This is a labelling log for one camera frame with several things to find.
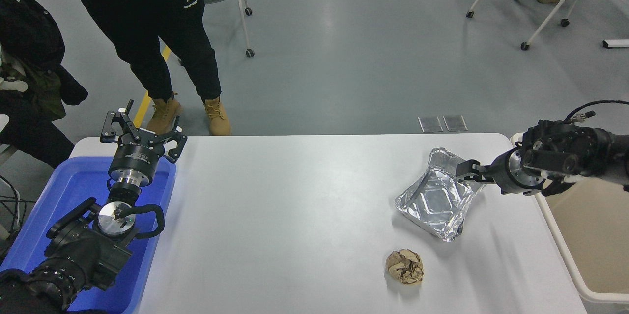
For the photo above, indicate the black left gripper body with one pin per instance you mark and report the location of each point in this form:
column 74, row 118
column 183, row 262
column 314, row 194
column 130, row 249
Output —
column 135, row 157

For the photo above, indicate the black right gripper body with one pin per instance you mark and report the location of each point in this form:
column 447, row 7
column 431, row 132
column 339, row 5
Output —
column 501, row 174

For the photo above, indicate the silver foil tray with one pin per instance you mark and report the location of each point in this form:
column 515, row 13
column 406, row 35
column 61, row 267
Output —
column 435, row 201

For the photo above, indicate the square metal floor plate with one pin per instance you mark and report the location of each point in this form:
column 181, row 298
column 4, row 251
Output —
column 430, row 124
column 455, row 123

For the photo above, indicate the blue plastic tray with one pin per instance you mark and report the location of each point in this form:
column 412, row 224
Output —
column 69, row 191

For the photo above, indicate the standing person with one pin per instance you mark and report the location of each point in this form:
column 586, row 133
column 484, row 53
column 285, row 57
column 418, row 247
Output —
column 147, row 24

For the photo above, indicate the large pale bin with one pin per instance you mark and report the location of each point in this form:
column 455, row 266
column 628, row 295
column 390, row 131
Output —
column 589, row 235

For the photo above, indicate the crumpled tan paper ball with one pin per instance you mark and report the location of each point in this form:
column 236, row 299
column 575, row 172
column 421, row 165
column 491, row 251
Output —
column 405, row 267

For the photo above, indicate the seated person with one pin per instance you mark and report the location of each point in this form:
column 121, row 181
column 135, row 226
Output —
column 29, row 43

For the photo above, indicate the white bar object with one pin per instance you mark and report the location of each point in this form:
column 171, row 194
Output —
column 616, row 43

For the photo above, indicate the pale chair frame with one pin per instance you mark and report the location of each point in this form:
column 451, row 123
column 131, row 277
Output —
column 6, row 153

